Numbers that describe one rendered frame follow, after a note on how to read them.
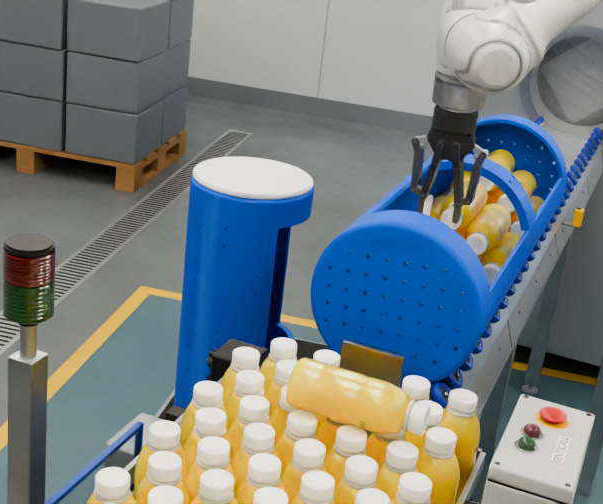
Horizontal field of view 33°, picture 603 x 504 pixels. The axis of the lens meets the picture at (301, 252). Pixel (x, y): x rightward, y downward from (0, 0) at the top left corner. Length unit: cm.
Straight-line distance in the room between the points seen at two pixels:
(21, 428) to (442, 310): 65
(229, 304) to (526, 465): 118
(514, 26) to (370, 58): 537
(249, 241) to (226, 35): 491
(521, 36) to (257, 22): 554
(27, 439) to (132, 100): 385
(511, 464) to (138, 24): 405
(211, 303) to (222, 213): 22
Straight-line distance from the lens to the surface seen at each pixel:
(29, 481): 146
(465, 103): 172
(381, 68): 690
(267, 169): 241
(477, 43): 151
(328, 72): 697
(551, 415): 137
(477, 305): 159
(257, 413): 133
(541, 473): 127
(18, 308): 133
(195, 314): 239
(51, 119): 537
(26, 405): 140
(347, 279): 164
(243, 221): 225
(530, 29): 156
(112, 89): 520
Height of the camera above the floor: 176
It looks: 22 degrees down
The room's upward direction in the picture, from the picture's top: 7 degrees clockwise
